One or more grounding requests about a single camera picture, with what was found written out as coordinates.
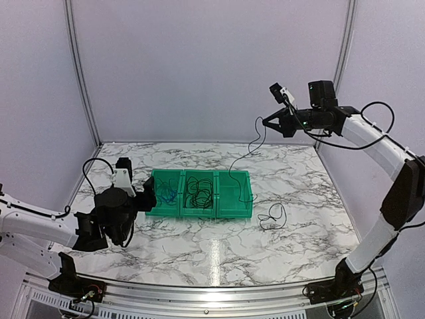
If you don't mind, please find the right green bin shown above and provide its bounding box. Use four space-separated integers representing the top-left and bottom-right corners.
215 170 254 219

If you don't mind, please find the light blue cable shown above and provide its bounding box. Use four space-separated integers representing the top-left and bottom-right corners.
157 179 180 204

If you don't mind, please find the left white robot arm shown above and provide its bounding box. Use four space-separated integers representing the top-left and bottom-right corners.
1 158 157 296

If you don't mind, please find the middle green bin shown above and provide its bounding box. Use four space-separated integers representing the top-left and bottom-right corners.
180 169 218 219

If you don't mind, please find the left aluminium frame post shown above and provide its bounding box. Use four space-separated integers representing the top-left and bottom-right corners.
63 0 103 149

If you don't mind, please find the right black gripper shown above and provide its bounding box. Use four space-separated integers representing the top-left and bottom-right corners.
262 105 323 138

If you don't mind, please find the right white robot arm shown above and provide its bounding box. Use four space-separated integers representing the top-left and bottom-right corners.
262 80 424 298

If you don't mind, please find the black cable loop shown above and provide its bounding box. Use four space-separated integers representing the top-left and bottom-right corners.
258 203 288 231

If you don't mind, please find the front aluminium rail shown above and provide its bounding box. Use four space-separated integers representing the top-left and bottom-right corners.
11 268 400 318

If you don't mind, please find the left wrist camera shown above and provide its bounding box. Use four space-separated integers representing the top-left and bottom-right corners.
112 158 136 197

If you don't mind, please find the right aluminium frame post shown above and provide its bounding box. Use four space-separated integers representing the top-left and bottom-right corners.
313 0 358 147

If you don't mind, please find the dark blue cable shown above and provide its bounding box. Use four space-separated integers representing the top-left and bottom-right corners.
228 116 268 203
184 177 200 207

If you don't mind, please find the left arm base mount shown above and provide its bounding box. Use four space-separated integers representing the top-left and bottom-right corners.
48 274 107 302

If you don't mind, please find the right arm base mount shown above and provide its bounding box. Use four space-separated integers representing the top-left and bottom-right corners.
302 278 364 304

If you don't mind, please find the aluminium frame post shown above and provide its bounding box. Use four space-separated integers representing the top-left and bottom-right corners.
63 0 103 149
313 0 358 147

